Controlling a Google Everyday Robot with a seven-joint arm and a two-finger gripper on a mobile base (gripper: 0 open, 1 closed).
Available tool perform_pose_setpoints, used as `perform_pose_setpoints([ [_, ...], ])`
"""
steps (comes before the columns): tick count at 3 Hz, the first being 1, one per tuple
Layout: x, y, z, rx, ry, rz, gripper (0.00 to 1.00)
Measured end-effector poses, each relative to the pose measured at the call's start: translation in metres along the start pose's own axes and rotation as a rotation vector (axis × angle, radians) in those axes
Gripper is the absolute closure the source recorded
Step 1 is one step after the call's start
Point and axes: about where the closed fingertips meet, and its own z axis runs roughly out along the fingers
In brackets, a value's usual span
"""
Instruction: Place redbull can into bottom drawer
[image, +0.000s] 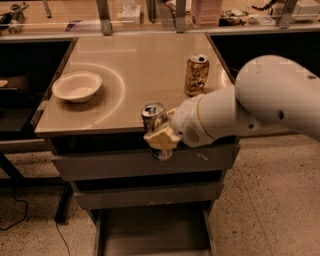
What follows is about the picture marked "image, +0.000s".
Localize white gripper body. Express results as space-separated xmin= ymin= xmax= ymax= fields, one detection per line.
xmin=170 ymin=94 xmax=214 ymax=147

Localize pink stacked trays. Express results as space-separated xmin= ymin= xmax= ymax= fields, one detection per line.
xmin=191 ymin=0 xmax=223 ymax=27

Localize grey drawer cabinet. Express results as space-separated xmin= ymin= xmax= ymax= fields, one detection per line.
xmin=30 ymin=32 xmax=255 ymax=256

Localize grey metal post middle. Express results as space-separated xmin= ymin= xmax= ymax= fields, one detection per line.
xmin=175 ymin=0 xmax=186 ymax=33

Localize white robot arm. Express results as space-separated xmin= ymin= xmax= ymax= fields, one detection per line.
xmin=144 ymin=55 xmax=320 ymax=150

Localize top grey drawer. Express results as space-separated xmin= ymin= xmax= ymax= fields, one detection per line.
xmin=52 ymin=144 xmax=240 ymax=181

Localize middle grey drawer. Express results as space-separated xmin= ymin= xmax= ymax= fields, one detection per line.
xmin=74 ymin=182 xmax=223 ymax=210

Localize white box on bench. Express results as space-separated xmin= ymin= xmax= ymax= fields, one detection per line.
xmin=121 ymin=4 xmax=141 ymax=24

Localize gold crumpled soda can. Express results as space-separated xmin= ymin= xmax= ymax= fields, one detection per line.
xmin=184 ymin=54 xmax=209 ymax=96

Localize grey metal post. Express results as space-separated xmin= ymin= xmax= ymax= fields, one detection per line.
xmin=276 ymin=0 xmax=297 ymax=29
xmin=96 ymin=0 xmax=112 ymax=36
xmin=175 ymin=0 xmax=186 ymax=33

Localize grey metal post left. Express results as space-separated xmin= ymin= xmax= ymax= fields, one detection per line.
xmin=96 ymin=0 xmax=112 ymax=36

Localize grey metal post right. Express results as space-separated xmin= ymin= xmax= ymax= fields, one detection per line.
xmin=276 ymin=0 xmax=297 ymax=29

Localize black table leg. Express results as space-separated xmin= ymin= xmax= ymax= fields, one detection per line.
xmin=54 ymin=183 xmax=73 ymax=223

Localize black floor cable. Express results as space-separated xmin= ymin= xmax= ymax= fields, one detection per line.
xmin=0 ymin=186 xmax=72 ymax=256

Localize silver blue redbull can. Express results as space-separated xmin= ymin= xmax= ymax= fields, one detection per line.
xmin=141 ymin=102 xmax=172 ymax=161

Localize black tool on bench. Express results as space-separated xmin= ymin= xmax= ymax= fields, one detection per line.
xmin=0 ymin=2 xmax=29 ymax=34

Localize white bowl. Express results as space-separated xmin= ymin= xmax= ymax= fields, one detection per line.
xmin=52 ymin=71 xmax=102 ymax=103

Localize open bottom grey drawer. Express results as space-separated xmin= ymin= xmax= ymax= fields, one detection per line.
xmin=94 ymin=203 xmax=217 ymax=256

